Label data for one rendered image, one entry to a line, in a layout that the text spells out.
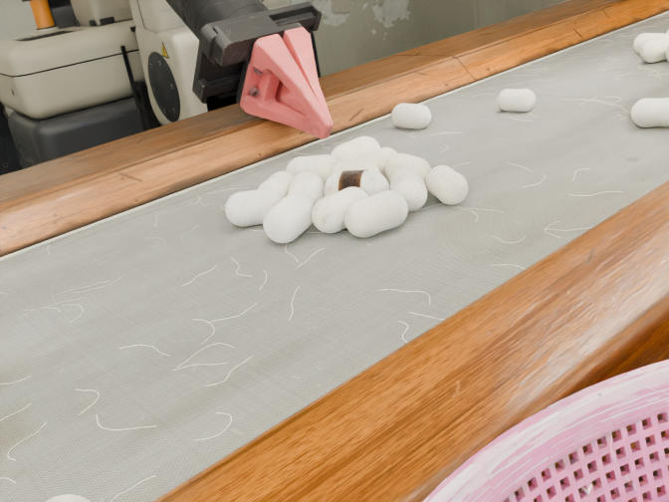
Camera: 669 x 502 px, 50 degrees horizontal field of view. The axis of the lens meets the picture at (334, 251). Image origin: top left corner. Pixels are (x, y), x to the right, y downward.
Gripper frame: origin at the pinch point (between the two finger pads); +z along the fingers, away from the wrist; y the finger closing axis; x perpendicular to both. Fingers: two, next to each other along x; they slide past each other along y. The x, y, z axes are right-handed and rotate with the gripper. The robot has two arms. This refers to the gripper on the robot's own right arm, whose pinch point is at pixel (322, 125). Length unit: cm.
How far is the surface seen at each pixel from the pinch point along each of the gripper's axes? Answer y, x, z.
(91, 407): -25.6, -8.8, 15.2
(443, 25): 188, 120, -115
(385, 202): -8.2, -9.0, 12.6
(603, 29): 44.1, 4.0, -2.7
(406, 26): 185, 130, -129
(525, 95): 13.6, -4.1, 6.6
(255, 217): -11.7, -3.7, 7.4
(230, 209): -12.6, -3.6, 6.2
